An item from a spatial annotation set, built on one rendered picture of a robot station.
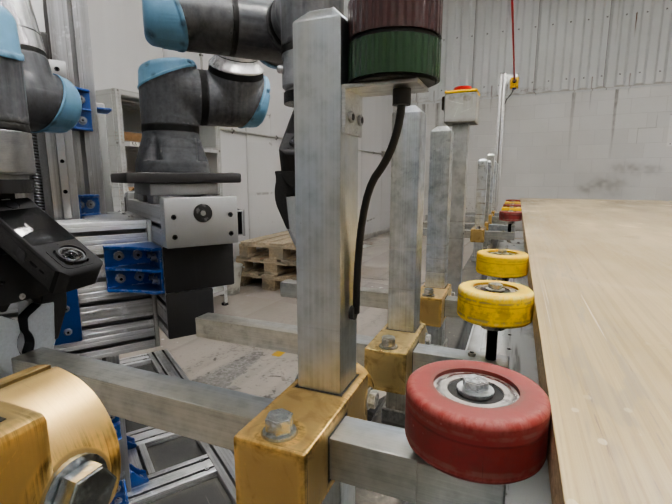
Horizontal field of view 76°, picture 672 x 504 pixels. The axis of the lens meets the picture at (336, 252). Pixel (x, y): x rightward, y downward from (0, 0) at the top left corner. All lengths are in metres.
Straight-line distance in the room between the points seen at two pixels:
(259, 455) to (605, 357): 0.25
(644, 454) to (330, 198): 0.22
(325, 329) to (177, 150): 0.69
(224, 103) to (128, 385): 0.70
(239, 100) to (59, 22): 0.40
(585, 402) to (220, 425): 0.24
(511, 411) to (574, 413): 0.04
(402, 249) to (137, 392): 0.33
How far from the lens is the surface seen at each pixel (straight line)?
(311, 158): 0.30
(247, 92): 0.98
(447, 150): 0.78
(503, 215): 1.72
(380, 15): 0.28
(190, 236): 0.82
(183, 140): 0.96
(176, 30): 0.61
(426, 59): 0.28
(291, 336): 0.59
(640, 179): 8.25
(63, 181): 1.02
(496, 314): 0.48
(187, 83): 0.98
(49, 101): 0.65
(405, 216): 0.54
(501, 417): 0.25
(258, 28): 0.62
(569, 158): 8.16
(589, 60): 8.37
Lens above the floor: 1.03
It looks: 10 degrees down
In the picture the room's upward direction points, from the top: straight up
